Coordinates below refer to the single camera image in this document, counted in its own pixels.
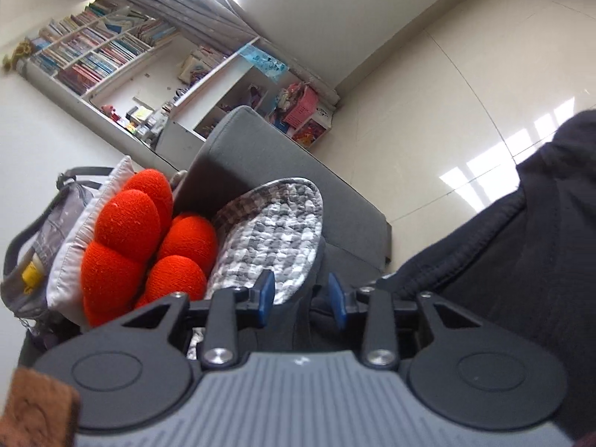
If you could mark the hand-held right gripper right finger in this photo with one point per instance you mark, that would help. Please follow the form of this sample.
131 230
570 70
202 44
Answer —
336 302

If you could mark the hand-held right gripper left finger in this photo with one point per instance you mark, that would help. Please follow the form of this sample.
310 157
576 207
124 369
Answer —
265 298

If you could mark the black garment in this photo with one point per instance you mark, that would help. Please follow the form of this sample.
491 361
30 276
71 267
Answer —
512 265

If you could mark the grey patterned quilt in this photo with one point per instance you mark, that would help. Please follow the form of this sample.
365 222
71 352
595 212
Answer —
270 233

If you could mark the grey sofa armrest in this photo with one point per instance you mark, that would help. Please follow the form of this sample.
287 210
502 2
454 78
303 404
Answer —
260 149

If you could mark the orange flower cushion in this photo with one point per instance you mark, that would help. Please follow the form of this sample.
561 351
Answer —
125 228

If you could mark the printed toy box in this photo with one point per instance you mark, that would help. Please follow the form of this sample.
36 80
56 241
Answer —
311 134

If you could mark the pink basket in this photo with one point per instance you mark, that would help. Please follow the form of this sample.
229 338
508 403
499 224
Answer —
301 109

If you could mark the white pillow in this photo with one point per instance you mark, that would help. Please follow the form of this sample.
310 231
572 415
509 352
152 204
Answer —
74 251

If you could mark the white bookshelf desk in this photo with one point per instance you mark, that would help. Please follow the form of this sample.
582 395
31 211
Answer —
233 79

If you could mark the grey bag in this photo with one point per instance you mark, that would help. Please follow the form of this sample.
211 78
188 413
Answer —
42 237

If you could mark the yellow plastic item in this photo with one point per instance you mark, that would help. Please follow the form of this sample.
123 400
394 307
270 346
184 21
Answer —
32 274

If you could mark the blue printed cloth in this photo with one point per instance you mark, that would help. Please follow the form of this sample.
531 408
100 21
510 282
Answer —
263 60

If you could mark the brown felt patch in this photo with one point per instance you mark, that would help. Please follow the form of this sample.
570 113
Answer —
32 405

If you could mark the grey curtain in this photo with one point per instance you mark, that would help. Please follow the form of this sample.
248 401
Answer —
200 14

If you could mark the row of books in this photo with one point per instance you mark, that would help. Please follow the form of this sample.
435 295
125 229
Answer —
93 60

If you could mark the sunflower decoration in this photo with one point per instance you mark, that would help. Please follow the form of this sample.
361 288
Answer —
21 51

